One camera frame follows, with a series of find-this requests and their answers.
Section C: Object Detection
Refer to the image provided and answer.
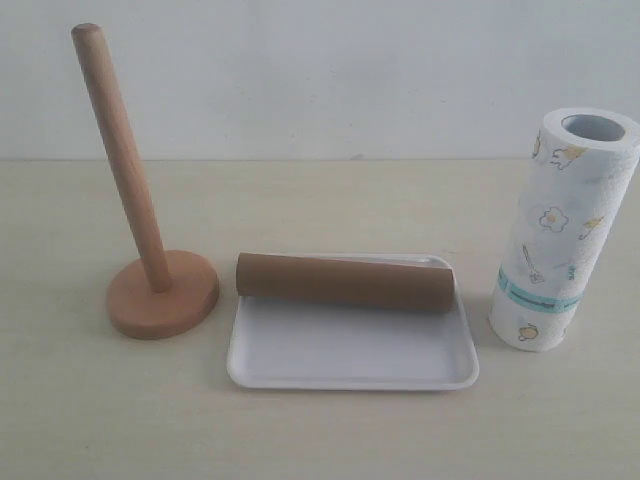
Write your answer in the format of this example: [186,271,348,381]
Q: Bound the brown cardboard tube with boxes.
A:
[236,252,455,314]

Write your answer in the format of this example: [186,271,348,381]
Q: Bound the wooden paper towel holder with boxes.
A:
[71,23,219,340]

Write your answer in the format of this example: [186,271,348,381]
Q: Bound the printed white paper towel roll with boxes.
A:
[489,108,639,352]

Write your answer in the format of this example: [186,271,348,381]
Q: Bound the white rectangular plastic tray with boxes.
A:
[227,254,479,391]

